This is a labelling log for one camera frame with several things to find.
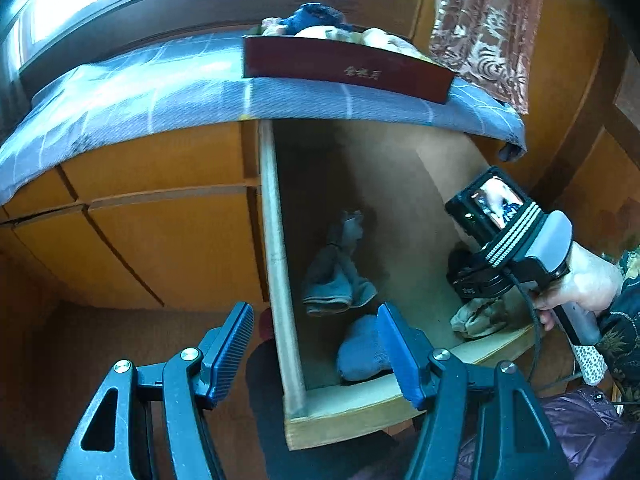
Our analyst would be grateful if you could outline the purple quilted jacket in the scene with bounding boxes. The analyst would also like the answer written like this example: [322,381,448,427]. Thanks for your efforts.
[452,385,628,480]

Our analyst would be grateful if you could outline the cream underwear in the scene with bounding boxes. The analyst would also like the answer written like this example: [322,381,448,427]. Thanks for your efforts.
[450,297,511,340]

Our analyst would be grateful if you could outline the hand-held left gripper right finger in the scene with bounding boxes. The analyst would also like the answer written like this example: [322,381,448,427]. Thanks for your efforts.
[377,302,573,480]

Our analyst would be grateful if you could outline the wooden drawer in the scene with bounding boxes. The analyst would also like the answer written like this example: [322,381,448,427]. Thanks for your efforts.
[257,117,541,453]

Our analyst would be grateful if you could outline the red cardboard box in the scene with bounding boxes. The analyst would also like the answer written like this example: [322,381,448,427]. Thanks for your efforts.
[241,35,457,106]

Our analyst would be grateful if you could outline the window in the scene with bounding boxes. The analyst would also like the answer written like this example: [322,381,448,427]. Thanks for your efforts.
[0,0,376,78]

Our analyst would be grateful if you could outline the heap of folded clothes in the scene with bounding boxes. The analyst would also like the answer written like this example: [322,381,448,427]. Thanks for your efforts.
[260,2,426,58]

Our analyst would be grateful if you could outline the person's right forearm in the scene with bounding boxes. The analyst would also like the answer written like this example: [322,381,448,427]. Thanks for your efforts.
[597,250,640,406]

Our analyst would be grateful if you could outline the orange wooden bed base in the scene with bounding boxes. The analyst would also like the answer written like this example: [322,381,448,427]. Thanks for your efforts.
[0,120,273,311]

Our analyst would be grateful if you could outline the brown patterned curtain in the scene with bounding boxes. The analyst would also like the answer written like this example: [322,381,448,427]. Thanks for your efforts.
[429,0,548,116]

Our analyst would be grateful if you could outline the blue checked bed sheet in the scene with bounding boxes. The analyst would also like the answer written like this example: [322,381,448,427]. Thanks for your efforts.
[0,30,528,206]

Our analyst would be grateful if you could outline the white patterned cloth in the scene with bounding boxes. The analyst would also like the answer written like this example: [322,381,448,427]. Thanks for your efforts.
[570,342,613,386]

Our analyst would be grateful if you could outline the wooden panelled door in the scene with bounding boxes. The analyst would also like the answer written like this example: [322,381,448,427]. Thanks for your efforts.
[525,0,640,261]

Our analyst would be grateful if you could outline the person's right hand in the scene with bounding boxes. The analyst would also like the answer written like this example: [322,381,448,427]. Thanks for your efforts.
[531,242,623,332]

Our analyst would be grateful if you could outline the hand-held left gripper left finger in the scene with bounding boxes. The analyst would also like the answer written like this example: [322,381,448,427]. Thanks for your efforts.
[55,301,256,480]

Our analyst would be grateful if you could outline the grey blue sock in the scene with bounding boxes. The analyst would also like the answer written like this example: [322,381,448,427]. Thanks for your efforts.
[301,209,378,317]

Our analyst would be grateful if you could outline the black cable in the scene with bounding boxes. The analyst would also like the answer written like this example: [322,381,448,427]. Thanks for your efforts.
[502,267,583,396]

